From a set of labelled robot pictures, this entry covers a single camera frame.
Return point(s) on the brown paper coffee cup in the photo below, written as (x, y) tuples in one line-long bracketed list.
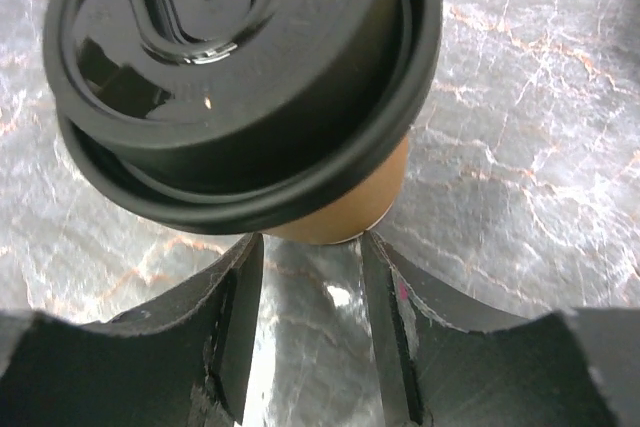
[(355, 212)]

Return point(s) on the black plastic cup lid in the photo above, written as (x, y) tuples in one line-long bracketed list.
[(238, 116)]

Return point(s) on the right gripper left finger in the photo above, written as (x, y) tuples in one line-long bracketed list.
[(180, 359)]

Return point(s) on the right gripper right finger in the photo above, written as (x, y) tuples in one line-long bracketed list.
[(446, 359)]

